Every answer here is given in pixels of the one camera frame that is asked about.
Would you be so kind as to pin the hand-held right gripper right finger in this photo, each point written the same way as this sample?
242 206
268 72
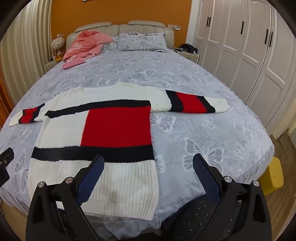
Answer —
205 178

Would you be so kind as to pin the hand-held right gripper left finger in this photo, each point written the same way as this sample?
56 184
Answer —
92 178

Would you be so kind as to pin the white red black knit sweater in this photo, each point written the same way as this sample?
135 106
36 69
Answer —
115 129

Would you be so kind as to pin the dark clothes pile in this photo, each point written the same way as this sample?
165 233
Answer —
188 48

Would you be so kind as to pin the dark dotted pants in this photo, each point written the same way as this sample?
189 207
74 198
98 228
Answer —
189 217

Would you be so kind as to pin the yellow stool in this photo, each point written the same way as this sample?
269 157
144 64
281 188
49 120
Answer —
272 176

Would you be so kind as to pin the bed with grey butterfly bedspread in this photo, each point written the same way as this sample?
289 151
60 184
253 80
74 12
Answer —
185 76

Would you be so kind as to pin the white nightstand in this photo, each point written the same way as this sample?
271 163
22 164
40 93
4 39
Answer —
188 55
52 64

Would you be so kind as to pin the small pink cloth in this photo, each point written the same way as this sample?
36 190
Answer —
72 63

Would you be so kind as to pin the cream pleated curtain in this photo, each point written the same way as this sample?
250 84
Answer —
25 44

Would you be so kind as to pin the white panelled wardrobe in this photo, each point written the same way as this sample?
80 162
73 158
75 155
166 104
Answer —
245 51

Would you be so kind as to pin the white feather lamp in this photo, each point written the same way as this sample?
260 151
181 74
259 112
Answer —
57 44

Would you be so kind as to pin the small grey butterfly pillow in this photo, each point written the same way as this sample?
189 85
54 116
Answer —
109 45

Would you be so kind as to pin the pink blanket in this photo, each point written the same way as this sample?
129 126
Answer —
85 44

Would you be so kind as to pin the large grey butterfly pillow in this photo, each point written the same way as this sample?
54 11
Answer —
141 41

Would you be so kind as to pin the beige padded headboard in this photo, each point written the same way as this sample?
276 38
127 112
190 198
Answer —
143 27

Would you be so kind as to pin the white wall switch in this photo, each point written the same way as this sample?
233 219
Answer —
174 27

